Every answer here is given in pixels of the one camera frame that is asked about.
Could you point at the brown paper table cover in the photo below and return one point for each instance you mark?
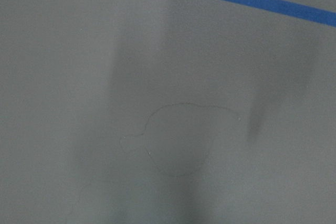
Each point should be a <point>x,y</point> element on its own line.
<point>166,111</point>

